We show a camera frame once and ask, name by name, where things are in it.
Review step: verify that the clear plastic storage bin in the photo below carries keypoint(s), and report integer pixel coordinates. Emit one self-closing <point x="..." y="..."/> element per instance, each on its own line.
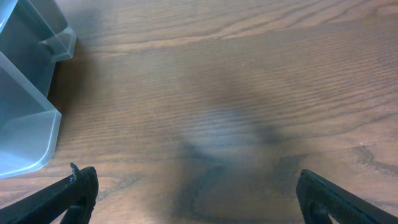
<point x="34" y="36"/>

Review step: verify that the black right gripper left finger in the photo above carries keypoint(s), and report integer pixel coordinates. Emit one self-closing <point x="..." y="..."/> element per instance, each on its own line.
<point x="74" y="197"/>

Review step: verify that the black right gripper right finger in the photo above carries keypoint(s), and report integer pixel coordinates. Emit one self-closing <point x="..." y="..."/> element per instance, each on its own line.
<point x="322" y="201"/>

